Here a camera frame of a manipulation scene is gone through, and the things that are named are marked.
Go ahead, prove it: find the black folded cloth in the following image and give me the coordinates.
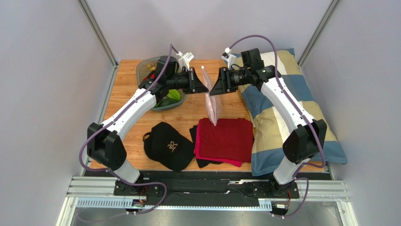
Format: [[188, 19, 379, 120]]
[[189, 125, 222, 168]]

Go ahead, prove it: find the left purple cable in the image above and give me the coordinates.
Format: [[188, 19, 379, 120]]
[[78, 43, 181, 217]]

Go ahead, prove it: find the green star fruit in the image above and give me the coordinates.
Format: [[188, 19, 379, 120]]
[[167, 89, 181, 101]]

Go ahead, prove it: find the purple cable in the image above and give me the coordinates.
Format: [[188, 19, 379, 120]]
[[228, 34, 326, 219], [78, 43, 181, 217]]

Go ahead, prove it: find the right aluminium frame post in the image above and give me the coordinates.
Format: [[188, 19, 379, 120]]
[[298, 0, 342, 67]]

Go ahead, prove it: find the pink folded cloth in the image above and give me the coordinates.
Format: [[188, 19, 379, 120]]
[[193, 129, 242, 167]]

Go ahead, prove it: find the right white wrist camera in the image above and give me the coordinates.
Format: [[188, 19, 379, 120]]
[[221, 47, 237, 69]]

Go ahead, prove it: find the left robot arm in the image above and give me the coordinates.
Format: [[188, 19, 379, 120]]
[[80, 53, 208, 192]]

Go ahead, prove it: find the grey plastic food tray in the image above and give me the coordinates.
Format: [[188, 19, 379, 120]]
[[136, 56, 187, 112]]

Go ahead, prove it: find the plaid pillow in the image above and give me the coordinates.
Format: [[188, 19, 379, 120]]
[[222, 48, 348, 177]]

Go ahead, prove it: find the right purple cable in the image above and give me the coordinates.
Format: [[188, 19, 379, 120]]
[[228, 34, 326, 219]]

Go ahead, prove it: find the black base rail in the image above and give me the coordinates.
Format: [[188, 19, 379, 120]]
[[84, 169, 333, 208]]

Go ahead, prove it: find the dark green avocado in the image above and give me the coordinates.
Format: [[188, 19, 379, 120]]
[[155, 98, 179, 108]]

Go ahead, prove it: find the brown longan bunch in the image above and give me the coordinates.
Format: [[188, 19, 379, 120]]
[[146, 64, 157, 72]]

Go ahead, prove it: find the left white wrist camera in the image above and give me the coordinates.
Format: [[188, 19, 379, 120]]
[[176, 51, 194, 71]]

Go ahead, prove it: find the clear zip top bag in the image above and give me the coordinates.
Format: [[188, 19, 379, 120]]
[[201, 65, 223, 126]]

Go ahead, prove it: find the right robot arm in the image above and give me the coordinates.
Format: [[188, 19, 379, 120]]
[[209, 48, 327, 197]]

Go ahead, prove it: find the left aluminium frame post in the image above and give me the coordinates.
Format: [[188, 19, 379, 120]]
[[77, 0, 119, 68]]

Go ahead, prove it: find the dark red folded cloth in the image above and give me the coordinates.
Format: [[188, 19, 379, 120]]
[[196, 118, 253, 167]]

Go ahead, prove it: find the aluminium frame post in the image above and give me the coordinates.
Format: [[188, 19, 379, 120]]
[[77, 0, 119, 68], [298, 0, 342, 67]]

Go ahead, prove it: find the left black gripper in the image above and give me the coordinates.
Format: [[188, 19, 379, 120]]
[[167, 68, 209, 95]]

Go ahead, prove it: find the black baseball cap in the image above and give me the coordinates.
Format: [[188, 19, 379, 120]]
[[143, 122, 194, 171]]

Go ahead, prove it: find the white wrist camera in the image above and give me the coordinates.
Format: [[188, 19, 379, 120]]
[[221, 47, 237, 69], [176, 51, 194, 71]]

